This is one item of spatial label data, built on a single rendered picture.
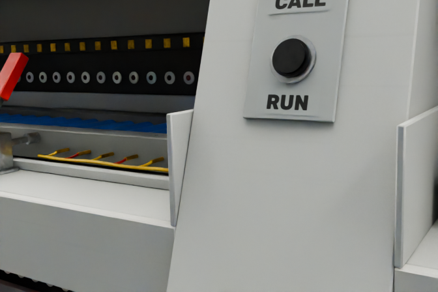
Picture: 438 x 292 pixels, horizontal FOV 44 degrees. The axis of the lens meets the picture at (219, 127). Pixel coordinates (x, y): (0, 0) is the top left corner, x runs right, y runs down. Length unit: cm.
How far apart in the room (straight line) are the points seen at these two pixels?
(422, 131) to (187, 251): 11
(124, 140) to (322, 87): 17
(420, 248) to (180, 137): 11
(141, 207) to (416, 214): 13
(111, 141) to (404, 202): 22
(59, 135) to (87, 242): 13
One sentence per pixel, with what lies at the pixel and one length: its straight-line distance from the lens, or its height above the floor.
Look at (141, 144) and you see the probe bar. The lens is 35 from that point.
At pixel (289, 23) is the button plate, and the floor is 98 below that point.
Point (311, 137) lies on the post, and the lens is 22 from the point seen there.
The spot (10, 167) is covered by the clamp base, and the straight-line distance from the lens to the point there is 39.
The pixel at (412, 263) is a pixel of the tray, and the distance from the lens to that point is 21.
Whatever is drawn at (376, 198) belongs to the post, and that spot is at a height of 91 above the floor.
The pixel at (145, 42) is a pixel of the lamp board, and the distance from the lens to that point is 49.
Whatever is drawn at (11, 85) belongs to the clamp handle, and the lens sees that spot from 39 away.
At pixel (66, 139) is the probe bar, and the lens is 39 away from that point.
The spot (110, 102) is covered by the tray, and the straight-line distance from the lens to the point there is 52.
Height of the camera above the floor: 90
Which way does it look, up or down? 7 degrees up
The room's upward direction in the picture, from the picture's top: 8 degrees clockwise
